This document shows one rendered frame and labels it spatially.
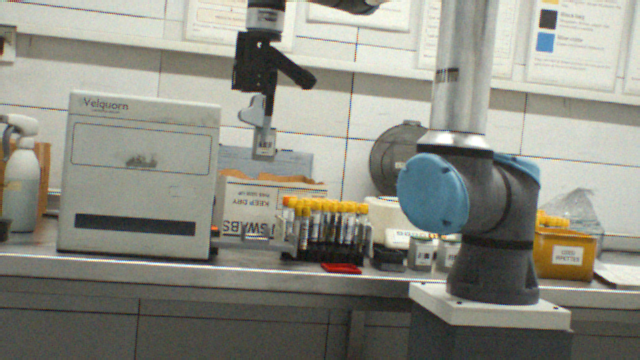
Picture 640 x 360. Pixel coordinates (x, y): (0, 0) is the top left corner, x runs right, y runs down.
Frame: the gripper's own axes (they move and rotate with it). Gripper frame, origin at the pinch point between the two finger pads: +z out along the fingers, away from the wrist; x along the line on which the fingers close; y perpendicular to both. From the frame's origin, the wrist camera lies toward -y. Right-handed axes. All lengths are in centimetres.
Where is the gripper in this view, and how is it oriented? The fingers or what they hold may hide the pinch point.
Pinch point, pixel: (264, 137)
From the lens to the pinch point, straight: 159.1
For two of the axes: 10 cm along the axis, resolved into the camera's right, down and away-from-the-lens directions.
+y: -9.8, -0.9, -2.0
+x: 1.9, 0.7, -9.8
